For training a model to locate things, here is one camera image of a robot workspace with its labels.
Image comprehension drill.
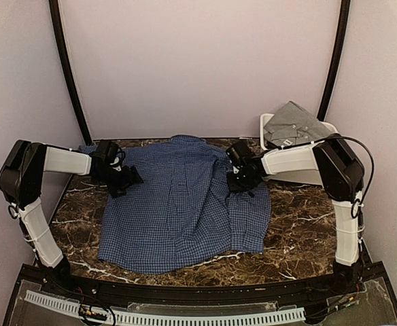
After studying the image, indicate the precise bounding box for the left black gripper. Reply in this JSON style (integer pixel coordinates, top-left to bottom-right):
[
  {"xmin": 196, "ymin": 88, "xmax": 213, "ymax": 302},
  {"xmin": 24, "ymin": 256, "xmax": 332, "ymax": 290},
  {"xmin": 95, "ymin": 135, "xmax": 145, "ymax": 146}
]
[{"xmin": 96, "ymin": 165, "xmax": 143, "ymax": 198}]

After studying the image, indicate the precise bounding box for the blue checked long sleeve shirt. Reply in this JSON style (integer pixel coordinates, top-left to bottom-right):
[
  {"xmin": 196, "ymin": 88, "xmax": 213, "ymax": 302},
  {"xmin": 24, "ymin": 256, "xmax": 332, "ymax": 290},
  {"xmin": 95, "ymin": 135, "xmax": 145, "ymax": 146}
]
[{"xmin": 98, "ymin": 135, "xmax": 271, "ymax": 274}]

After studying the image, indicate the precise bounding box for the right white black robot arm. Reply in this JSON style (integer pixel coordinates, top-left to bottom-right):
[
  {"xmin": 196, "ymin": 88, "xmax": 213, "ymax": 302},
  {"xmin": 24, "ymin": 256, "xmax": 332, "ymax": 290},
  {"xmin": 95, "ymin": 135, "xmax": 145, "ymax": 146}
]
[{"xmin": 226, "ymin": 133, "xmax": 371, "ymax": 266}]

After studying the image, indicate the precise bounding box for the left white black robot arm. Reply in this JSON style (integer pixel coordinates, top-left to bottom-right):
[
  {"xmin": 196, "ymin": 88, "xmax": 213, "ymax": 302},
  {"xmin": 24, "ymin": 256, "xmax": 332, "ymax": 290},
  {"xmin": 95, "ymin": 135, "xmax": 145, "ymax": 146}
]
[{"xmin": 0, "ymin": 140, "xmax": 143, "ymax": 268}]

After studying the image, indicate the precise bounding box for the white plastic bin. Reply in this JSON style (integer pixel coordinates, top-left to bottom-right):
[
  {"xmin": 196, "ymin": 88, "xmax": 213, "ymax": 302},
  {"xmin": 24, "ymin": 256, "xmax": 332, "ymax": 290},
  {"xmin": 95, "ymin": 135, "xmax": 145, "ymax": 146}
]
[{"xmin": 259, "ymin": 113, "xmax": 339, "ymax": 186}]

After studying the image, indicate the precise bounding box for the grey folded shirt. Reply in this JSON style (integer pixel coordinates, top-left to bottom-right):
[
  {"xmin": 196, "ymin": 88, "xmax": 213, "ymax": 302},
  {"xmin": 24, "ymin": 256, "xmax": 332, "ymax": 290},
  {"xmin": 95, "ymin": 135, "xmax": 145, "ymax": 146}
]
[{"xmin": 262, "ymin": 101, "xmax": 337, "ymax": 147}]

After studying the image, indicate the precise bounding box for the clear acrylic plate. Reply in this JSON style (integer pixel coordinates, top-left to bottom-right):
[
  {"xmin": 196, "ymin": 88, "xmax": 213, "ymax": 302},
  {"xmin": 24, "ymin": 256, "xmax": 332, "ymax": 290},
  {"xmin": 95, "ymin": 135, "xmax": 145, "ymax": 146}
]
[{"xmin": 126, "ymin": 302, "xmax": 278, "ymax": 316}]

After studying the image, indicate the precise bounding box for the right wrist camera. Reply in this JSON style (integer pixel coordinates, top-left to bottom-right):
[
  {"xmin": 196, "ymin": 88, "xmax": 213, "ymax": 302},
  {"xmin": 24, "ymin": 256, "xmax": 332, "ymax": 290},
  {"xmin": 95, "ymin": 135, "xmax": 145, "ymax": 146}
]
[{"xmin": 226, "ymin": 147, "xmax": 244, "ymax": 173}]

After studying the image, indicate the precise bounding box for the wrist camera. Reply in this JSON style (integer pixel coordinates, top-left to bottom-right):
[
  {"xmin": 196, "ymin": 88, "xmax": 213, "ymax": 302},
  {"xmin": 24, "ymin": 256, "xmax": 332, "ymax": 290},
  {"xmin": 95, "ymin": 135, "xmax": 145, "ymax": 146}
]
[
  {"xmin": 110, "ymin": 146, "xmax": 126, "ymax": 172},
  {"xmin": 226, "ymin": 147, "xmax": 244, "ymax": 173}
]

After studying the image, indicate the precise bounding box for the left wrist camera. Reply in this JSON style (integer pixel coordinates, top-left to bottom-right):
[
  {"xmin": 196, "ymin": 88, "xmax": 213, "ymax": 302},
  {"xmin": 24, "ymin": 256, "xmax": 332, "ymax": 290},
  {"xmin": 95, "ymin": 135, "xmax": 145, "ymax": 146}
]
[{"xmin": 110, "ymin": 146, "xmax": 126, "ymax": 172}]

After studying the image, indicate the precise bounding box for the black curved front rail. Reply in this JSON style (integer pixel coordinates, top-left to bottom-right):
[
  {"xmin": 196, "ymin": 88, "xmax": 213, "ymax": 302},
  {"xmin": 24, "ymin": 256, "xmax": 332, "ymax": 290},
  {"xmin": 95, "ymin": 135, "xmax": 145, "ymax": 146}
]
[{"xmin": 30, "ymin": 267, "xmax": 363, "ymax": 308}]

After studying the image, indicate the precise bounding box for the white slotted cable duct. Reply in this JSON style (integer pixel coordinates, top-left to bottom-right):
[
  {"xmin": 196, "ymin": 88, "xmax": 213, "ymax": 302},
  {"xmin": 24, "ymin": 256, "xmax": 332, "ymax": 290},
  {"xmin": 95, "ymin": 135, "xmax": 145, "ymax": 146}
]
[{"xmin": 24, "ymin": 290, "xmax": 305, "ymax": 325}]

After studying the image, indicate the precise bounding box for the left black frame post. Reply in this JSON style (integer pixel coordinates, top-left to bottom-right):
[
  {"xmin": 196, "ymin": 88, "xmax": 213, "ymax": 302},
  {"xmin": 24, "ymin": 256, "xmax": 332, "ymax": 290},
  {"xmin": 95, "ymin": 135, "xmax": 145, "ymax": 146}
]
[{"xmin": 48, "ymin": 0, "xmax": 92, "ymax": 145}]

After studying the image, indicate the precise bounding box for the black frame post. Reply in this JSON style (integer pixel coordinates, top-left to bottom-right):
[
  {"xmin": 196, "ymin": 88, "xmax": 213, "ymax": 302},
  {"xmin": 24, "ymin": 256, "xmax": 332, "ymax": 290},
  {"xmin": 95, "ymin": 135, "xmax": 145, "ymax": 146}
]
[
  {"xmin": 48, "ymin": 0, "xmax": 92, "ymax": 145},
  {"xmin": 317, "ymin": 0, "xmax": 351, "ymax": 122}
]

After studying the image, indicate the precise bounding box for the right black frame post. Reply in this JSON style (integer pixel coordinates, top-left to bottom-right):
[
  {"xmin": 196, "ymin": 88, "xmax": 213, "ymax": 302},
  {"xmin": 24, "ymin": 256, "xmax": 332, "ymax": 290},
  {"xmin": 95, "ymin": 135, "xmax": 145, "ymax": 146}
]
[{"xmin": 317, "ymin": 0, "xmax": 351, "ymax": 122}]

